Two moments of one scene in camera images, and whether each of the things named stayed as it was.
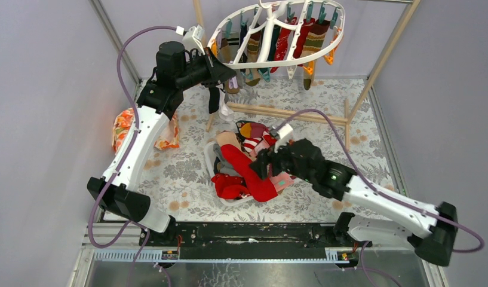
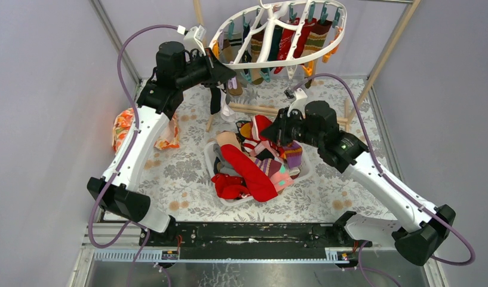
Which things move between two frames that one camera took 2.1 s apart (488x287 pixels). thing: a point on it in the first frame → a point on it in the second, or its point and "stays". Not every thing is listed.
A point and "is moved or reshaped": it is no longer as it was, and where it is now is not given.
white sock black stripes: x=226 y=112 stays
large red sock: x=227 y=186 stays
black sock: x=214 y=97 stays
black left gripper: x=212 y=69 stays
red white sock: x=249 y=144 is moved or reshaped
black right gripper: x=266 y=156 → x=278 y=130
